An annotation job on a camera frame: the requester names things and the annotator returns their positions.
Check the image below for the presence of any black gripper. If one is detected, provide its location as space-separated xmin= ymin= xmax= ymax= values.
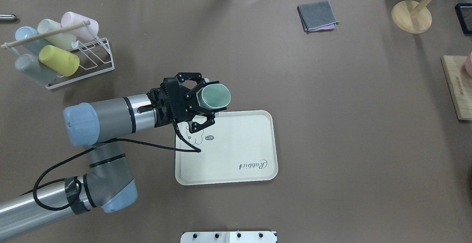
xmin=147 ymin=73 xmax=227 ymax=133

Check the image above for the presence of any wooden mug tree stand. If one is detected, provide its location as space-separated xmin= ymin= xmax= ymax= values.
xmin=391 ymin=0 xmax=432 ymax=34

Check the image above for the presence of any folded grey cloth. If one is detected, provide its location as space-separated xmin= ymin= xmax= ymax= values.
xmin=297 ymin=0 xmax=339 ymax=32

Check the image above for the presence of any green cup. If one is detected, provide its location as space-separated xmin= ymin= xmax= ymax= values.
xmin=197 ymin=84 xmax=231 ymax=110

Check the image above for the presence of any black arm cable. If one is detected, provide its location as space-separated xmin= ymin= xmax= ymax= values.
xmin=19 ymin=119 xmax=202 ymax=211

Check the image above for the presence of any yellow cup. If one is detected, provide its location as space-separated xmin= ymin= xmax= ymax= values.
xmin=39 ymin=45 xmax=80 ymax=77

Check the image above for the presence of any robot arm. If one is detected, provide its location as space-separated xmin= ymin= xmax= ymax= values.
xmin=1 ymin=73 xmax=231 ymax=242

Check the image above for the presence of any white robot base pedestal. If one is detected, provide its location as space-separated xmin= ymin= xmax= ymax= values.
xmin=180 ymin=231 xmax=278 ymax=243

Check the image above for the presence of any wooden rack handle rod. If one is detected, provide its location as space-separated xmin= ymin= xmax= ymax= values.
xmin=1 ymin=20 xmax=91 ymax=49

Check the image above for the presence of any pink bowl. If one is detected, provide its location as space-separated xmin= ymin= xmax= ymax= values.
xmin=464 ymin=52 xmax=472 ymax=78

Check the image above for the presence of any cream white cup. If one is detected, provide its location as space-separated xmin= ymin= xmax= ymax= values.
xmin=37 ymin=19 xmax=77 ymax=50

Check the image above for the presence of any wooden cutting board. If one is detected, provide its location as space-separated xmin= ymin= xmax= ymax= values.
xmin=441 ymin=55 xmax=472 ymax=121

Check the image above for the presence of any cream rabbit tray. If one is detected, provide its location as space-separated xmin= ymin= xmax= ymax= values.
xmin=175 ymin=110 xmax=278 ymax=185

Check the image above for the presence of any grey cup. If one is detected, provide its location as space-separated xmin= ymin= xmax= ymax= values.
xmin=15 ymin=54 xmax=58 ymax=86

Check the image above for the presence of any light blue cup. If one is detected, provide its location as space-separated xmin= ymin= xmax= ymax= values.
xmin=15 ymin=26 xmax=53 ymax=55

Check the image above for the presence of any pink cup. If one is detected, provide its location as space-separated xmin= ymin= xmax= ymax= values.
xmin=61 ymin=11 xmax=99 ymax=42

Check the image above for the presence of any white wire cup rack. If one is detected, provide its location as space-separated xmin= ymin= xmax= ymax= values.
xmin=45 ymin=37 xmax=115 ymax=90

